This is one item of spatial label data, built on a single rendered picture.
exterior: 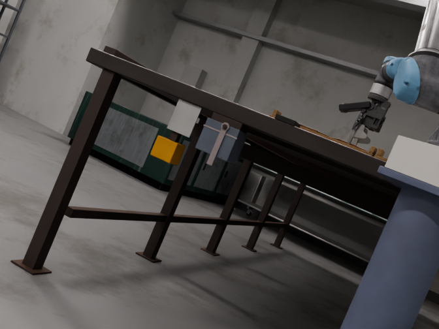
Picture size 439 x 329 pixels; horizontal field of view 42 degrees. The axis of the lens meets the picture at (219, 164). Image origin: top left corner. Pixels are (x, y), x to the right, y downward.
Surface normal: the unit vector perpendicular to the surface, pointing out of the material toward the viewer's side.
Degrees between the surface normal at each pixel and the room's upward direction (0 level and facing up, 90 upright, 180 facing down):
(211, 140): 90
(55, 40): 90
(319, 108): 90
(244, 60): 90
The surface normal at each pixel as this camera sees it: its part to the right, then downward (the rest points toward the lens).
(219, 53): -0.45, -0.16
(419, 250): -0.11, -0.01
